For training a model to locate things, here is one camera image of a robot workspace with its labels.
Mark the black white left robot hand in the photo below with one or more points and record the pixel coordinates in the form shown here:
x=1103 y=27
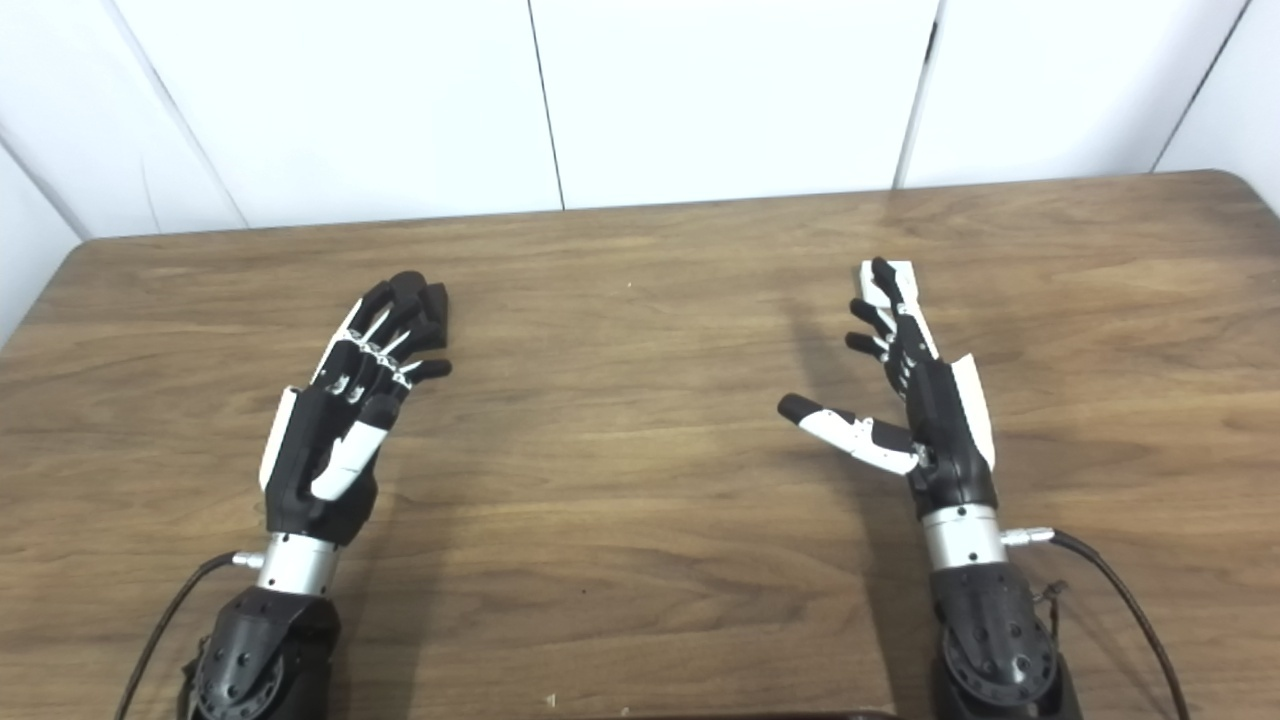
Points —
x=305 y=440

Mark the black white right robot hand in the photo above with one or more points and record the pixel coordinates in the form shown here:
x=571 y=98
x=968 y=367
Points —
x=945 y=420

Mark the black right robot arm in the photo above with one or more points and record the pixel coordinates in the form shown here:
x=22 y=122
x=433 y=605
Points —
x=995 y=630

